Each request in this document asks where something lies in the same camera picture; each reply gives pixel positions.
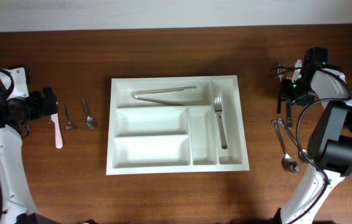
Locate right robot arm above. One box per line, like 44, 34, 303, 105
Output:
270, 47, 352, 223

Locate steel fork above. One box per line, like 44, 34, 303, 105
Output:
214, 95, 228, 149
285, 77, 293, 128

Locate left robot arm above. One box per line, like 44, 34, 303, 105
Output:
0, 65, 64, 223

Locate small steel teaspoon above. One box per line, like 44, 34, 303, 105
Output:
82, 97, 97, 129

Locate large steel spoon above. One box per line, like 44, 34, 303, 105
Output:
272, 119, 300, 174
277, 118, 307, 163

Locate white cutlery tray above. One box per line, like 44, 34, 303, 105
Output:
106, 75, 249, 175

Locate steel tongs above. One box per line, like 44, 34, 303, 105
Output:
132, 86, 197, 106

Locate small thin teaspoon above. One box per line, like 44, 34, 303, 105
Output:
64, 100, 75, 131

